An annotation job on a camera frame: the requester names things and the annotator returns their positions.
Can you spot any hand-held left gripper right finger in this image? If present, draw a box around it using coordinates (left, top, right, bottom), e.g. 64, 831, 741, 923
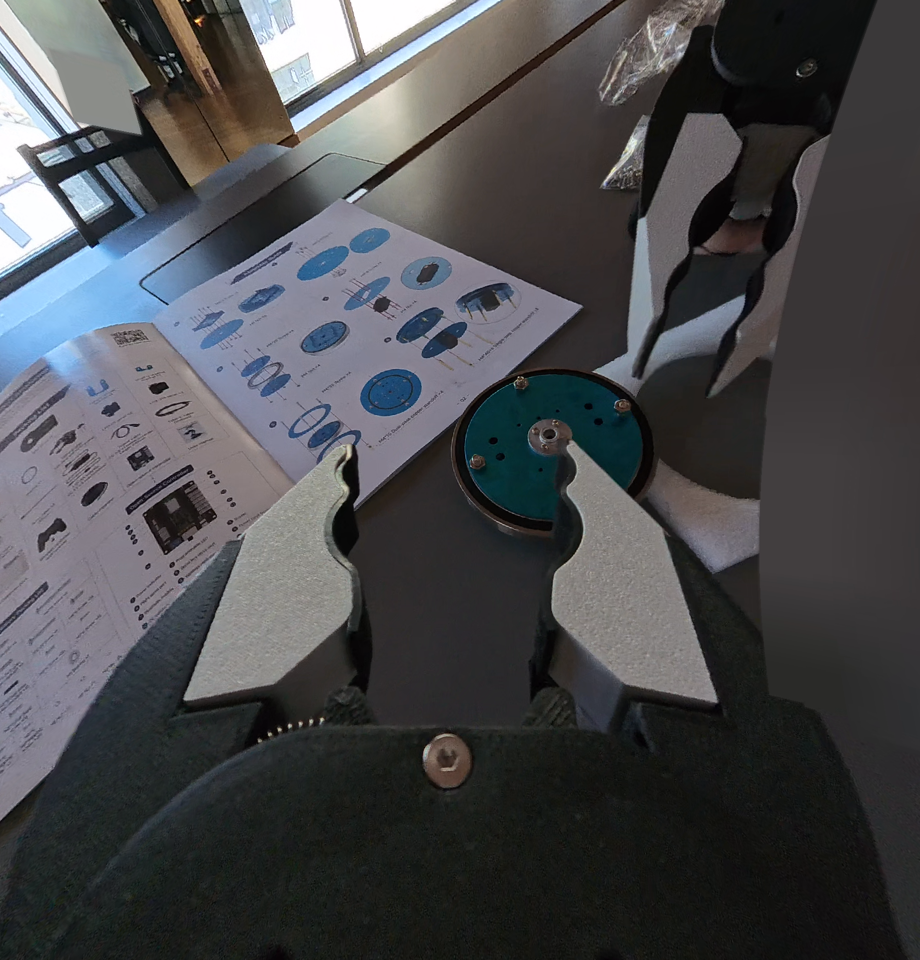
531, 441, 723, 734

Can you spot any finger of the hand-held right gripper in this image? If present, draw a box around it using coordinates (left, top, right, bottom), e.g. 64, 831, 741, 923
704, 133, 833, 400
627, 26, 743, 381

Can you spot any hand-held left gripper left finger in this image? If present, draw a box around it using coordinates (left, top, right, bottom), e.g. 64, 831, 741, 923
182, 442, 372, 714

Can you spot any blue round disc plate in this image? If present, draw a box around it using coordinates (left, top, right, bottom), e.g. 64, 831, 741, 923
451, 367, 654, 539

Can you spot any small bag of screws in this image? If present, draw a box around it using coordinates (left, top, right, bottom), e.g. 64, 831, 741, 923
599, 114, 653, 194

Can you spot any white foam packing piece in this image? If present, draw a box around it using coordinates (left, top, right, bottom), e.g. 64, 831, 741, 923
593, 217, 779, 576

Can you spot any clear plastic bag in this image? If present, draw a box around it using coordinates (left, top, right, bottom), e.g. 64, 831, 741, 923
598, 0, 725, 108

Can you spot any open instruction manual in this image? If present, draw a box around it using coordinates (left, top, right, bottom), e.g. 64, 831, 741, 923
0, 198, 584, 841

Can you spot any large window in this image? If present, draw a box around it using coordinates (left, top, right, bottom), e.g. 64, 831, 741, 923
256, 0, 506, 108
0, 0, 134, 305

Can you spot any black wooden chair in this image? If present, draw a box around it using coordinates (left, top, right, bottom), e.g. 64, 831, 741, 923
17, 123, 192, 249

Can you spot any wooden cabinet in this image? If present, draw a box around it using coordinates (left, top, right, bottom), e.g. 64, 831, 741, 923
100, 0, 301, 189

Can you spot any black desk cable cover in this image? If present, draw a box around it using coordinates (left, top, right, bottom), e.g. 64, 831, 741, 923
139, 152, 391, 306

